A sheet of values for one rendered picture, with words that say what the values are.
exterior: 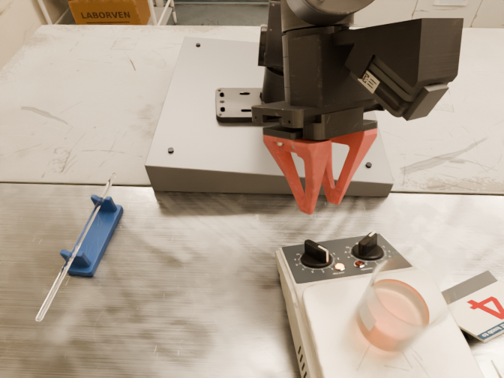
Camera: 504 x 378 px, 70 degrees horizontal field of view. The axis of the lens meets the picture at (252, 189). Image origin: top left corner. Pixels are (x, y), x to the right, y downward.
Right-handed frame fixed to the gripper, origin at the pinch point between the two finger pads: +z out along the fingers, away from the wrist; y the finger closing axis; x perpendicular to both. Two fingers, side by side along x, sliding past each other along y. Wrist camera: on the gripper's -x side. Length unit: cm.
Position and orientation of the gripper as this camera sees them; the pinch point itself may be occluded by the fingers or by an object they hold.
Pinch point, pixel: (319, 199)
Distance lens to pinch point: 34.2
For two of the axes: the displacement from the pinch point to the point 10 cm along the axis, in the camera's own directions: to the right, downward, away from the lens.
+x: -5.5, -2.3, 8.0
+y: 8.3, -2.4, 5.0
